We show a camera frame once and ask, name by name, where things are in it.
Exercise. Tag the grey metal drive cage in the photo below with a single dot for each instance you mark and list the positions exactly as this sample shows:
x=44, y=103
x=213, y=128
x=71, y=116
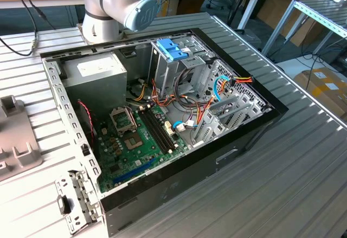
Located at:
x=165, y=75

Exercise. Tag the grey metal card retainer bracket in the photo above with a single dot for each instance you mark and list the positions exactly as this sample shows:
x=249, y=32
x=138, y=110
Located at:
x=81, y=194

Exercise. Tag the grey power supply unit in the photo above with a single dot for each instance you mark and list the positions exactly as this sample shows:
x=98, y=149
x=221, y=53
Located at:
x=95, y=80

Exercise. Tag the blue plastic drive latch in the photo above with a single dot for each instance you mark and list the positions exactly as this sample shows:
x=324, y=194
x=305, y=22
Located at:
x=168, y=48

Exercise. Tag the white board connector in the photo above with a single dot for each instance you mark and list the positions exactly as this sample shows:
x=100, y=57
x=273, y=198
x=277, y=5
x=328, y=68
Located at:
x=168, y=129

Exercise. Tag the slatted metal side table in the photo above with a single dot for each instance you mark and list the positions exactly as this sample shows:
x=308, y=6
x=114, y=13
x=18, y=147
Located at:
x=320, y=7

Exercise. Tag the blue expansion slot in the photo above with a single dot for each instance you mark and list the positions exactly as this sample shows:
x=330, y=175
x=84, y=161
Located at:
x=132, y=172

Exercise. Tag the black RAM slot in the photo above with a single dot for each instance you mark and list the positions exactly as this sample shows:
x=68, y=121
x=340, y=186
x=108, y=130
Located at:
x=162, y=131
x=156, y=132

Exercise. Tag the cardboard boxes with labels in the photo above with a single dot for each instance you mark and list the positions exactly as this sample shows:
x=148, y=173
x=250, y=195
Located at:
x=320, y=91

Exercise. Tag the grey parts rack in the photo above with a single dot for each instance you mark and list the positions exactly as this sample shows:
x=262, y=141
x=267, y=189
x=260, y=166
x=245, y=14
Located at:
x=16, y=129

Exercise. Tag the black open PC case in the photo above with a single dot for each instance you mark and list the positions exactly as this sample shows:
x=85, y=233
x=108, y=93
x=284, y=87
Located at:
x=189, y=173

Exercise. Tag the green motherboard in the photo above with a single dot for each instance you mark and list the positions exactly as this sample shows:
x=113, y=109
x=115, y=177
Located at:
x=135, y=155

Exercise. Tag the CPU socket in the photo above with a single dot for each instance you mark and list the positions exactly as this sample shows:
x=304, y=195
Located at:
x=132, y=141

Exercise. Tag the black case fan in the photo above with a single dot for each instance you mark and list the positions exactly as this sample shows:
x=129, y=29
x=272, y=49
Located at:
x=84, y=121

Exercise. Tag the grey metal disk bay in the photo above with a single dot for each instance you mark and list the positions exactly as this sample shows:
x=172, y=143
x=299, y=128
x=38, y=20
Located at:
x=217, y=124

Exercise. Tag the black tripod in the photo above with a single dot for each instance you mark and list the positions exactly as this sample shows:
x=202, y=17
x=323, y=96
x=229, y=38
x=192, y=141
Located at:
x=238, y=5

